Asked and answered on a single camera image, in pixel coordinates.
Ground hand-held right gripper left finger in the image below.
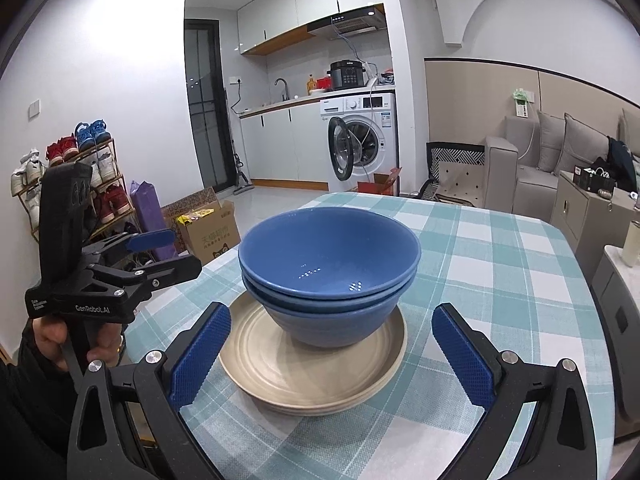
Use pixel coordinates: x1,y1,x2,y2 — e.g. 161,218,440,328
65,301,234,480

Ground cream round plate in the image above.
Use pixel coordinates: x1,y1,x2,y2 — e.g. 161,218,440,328
225,350,403,417
218,291,408,401
220,340,407,409

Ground person's left hand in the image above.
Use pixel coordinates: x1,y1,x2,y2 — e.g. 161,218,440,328
31,317,125,377

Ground grey sofa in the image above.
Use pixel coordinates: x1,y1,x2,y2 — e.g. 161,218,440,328
486,107,640,226

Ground white wall remote holder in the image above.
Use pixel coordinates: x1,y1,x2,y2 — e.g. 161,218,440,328
512,87,533,120

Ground white kitchen base cabinets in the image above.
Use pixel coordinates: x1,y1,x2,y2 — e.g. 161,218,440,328
239,97,331,183

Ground white wall cabinets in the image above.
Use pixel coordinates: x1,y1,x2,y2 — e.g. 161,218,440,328
236,0,386,56

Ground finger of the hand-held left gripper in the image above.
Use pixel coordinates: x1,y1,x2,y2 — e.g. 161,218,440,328
74,253,203,312
81,228,177,267

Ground purple bag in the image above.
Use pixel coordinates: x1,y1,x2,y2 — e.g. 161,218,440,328
130,180,168,261

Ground teal plaid tablecloth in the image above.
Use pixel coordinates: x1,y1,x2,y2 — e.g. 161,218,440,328
122,192,616,480

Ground white marble side table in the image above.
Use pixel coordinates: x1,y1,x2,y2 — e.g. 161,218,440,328
590,245,640,441

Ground black box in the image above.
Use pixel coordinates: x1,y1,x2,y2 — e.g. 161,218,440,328
572,165,616,193

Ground grey cabinet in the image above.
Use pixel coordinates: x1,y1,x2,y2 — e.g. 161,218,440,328
550,170,640,266

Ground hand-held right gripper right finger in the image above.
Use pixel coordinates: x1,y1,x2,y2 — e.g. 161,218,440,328
431,301,598,480

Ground shoe rack with shoes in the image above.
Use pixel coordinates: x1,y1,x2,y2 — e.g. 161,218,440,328
11,119,133,241

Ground dark jacket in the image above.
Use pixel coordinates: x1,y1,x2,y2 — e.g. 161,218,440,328
592,137,638,193

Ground black pressure cooker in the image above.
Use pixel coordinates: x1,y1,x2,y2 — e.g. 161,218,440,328
327,60,368,92

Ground red cardboard box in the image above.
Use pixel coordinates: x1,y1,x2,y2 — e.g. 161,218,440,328
357,166,403,197

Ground wooden shoe rack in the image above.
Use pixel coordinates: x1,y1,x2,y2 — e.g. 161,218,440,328
20,137,132,246

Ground brown patterned cardboard box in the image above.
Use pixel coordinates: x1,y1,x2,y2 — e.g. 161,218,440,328
162,187,221,256

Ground cream cup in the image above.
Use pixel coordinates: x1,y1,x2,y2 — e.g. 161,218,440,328
621,222,640,267

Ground yellow snack packets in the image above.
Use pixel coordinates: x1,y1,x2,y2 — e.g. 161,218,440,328
175,209,216,226

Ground grey cushion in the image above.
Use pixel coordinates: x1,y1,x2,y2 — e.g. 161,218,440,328
559,112,613,177
535,111,571,176

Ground range hood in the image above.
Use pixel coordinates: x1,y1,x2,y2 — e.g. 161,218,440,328
307,4,388,38

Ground person's left forearm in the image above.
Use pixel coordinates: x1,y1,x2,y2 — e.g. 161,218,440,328
0,330,86,480

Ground black glass door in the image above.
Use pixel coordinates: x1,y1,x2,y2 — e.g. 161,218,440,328
184,18,241,196

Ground white washing machine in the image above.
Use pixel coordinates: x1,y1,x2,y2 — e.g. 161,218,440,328
320,92,398,196

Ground stick vacuum cleaner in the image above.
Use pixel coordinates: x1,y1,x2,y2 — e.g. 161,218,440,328
224,87,256,196

